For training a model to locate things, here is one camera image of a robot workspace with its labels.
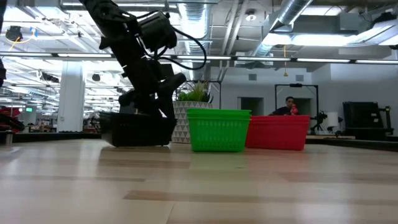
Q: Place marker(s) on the white square column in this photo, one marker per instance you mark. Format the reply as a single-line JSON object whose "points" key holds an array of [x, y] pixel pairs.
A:
{"points": [[71, 99]]}

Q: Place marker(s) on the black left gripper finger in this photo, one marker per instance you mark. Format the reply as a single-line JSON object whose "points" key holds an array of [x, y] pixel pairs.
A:
{"points": [[132, 107], [168, 109]]}

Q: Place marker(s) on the person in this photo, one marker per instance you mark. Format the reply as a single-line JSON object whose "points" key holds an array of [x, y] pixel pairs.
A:
{"points": [[284, 109]]}

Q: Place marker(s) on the green spiky potted plant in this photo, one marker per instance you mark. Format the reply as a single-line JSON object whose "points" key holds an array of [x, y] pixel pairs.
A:
{"points": [[197, 93]]}

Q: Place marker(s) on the red machine part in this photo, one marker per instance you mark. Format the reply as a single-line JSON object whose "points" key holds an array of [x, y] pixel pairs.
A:
{"points": [[9, 116]]}

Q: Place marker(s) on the black equipment rack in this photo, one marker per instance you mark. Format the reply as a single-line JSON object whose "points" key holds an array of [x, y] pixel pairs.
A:
{"points": [[363, 119]]}

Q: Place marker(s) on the white grey triangle-patterned planter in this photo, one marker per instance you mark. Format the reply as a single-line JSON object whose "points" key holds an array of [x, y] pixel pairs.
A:
{"points": [[182, 124]]}

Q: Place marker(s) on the red object by person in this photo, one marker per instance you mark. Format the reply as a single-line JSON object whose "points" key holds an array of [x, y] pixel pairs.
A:
{"points": [[294, 109]]}

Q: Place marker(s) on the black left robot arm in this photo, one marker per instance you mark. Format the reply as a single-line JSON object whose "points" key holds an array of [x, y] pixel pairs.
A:
{"points": [[124, 37]]}

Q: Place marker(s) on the black camera on tripod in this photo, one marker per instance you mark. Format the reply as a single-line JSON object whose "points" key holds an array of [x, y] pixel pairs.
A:
{"points": [[318, 119]]}

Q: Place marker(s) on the black ceiling-mounted device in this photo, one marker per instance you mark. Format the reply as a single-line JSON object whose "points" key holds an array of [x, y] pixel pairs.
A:
{"points": [[13, 33]]}

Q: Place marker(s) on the white lamp shade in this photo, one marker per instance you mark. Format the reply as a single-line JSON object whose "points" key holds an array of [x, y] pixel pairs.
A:
{"points": [[332, 119]]}

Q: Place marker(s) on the silver ceiling air duct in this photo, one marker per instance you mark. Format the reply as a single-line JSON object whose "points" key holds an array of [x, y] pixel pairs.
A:
{"points": [[287, 12]]}

